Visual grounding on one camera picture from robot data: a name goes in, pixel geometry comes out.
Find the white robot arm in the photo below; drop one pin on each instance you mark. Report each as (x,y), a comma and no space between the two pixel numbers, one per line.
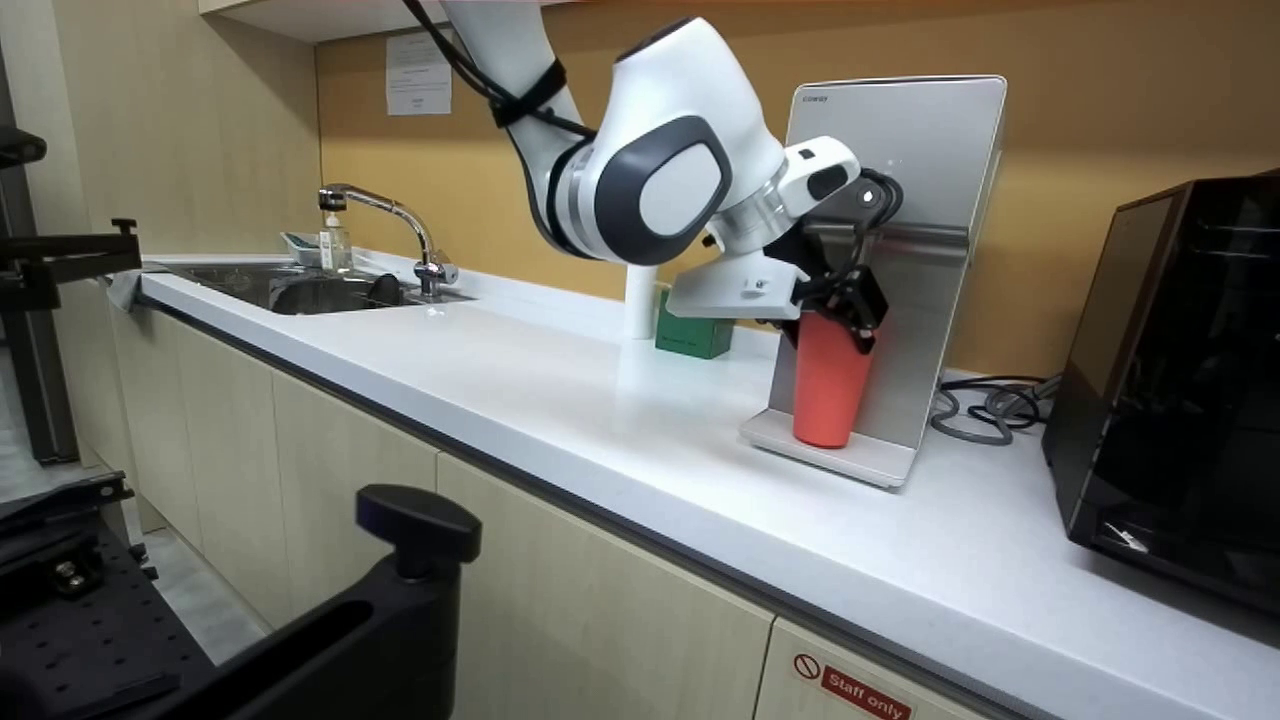
(664,173)

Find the green tissue box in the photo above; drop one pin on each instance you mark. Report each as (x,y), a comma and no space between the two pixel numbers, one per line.
(694,334)

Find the red warning sticker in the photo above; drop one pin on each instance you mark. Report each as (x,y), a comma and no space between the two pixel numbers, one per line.
(852,690)

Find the white paper wall notice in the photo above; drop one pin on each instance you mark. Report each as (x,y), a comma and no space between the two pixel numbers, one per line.
(419,72)

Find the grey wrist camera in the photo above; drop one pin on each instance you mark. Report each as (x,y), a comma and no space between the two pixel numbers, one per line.
(732,287)

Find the black perforated platform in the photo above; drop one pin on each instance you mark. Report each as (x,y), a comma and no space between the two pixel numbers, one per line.
(83,643)

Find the grey white coffee machine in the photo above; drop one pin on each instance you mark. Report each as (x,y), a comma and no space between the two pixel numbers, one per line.
(934,173)

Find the steel sink basin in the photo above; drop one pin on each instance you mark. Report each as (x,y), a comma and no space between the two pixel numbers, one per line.
(266,287)

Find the black box appliance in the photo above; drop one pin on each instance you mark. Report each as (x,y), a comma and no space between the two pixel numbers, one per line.
(1187,385)

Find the chrome sink faucet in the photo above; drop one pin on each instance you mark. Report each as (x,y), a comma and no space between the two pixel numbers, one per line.
(424,255)

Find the beige wall cabinet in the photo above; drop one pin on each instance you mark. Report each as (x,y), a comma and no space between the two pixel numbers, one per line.
(306,17)

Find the beige cabinet door with sticker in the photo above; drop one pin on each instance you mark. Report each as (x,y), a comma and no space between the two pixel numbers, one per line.
(803,702)

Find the black metal frame stand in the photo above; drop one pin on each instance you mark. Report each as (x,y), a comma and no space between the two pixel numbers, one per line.
(32,334)

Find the orange plastic cup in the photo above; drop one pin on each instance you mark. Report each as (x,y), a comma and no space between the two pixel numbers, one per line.
(830,392)

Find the small clear soap bottle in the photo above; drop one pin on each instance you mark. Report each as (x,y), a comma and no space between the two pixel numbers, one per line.
(332,246)

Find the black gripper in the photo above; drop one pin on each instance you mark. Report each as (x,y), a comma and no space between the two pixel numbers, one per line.
(843,240)

